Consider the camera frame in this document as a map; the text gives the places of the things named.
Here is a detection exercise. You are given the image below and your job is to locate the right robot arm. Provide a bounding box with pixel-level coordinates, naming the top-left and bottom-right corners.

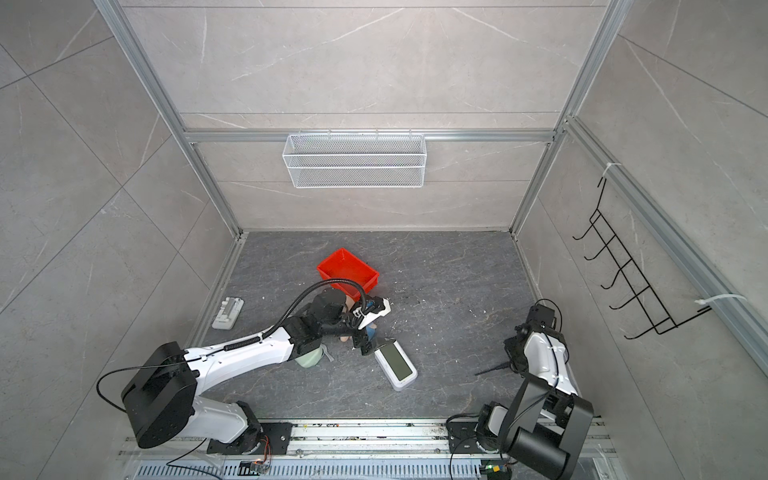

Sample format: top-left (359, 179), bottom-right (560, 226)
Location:
top-left (445, 299), bottom-right (594, 479)

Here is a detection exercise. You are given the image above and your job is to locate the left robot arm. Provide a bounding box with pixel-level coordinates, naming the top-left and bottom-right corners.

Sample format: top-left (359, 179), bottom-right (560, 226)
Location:
top-left (114, 278), bottom-right (391, 455)

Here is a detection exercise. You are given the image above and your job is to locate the red plastic bin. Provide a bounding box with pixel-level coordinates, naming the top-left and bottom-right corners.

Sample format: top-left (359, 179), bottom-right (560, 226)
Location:
top-left (316, 248), bottom-right (380, 294)

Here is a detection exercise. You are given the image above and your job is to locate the pale green bottle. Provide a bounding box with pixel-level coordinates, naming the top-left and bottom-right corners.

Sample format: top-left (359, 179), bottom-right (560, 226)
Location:
top-left (295, 344), bottom-right (335, 369)

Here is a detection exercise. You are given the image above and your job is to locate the white digital clock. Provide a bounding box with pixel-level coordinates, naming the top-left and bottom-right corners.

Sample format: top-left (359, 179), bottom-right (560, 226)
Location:
top-left (374, 340), bottom-right (418, 392)

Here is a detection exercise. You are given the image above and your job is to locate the white block on floor edge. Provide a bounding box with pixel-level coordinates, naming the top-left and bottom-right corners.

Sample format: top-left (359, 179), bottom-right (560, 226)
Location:
top-left (211, 297), bottom-right (244, 330)

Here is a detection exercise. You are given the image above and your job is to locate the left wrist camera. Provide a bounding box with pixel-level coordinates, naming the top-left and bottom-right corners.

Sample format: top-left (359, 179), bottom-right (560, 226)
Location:
top-left (352, 297), bottom-right (391, 330)

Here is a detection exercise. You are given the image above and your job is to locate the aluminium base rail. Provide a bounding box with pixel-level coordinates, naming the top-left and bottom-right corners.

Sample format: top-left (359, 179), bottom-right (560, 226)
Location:
top-left (119, 418), bottom-right (625, 480)

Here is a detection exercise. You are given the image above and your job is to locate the white wire mesh basket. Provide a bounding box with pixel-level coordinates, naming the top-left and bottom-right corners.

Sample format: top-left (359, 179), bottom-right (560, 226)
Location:
top-left (282, 133), bottom-right (428, 189)

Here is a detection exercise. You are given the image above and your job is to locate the black wire hook rack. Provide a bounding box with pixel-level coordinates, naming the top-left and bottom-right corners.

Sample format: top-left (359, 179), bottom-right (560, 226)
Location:
top-left (572, 178), bottom-right (713, 341)

